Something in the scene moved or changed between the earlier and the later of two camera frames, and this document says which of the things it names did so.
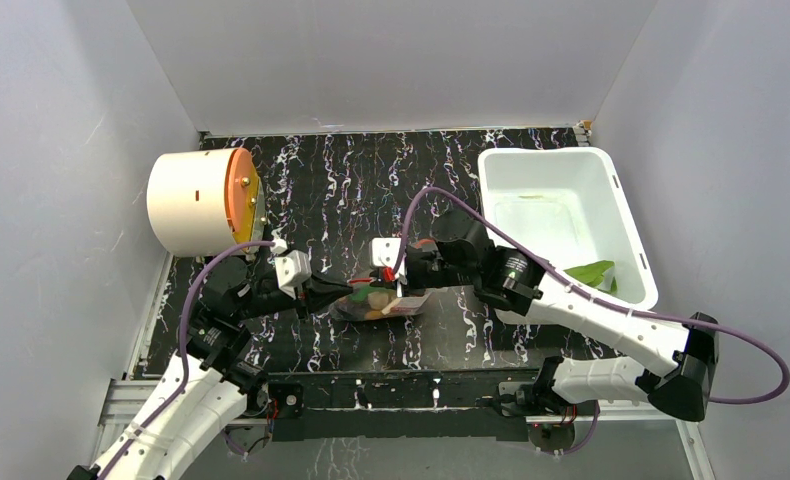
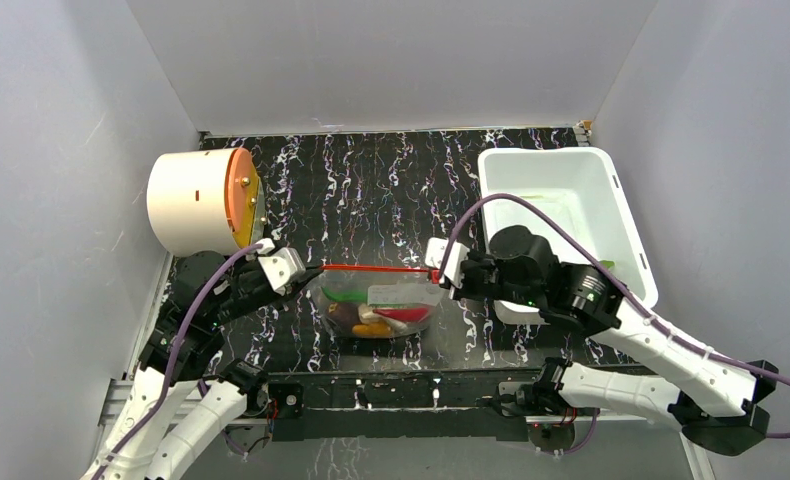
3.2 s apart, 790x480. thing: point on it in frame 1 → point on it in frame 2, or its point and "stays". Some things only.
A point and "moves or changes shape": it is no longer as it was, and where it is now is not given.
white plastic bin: (566, 206) stays
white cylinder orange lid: (203, 203) stays
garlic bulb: (378, 300) → (367, 315)
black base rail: (441, 403) stays
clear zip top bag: (365, 301) moves or changes shape
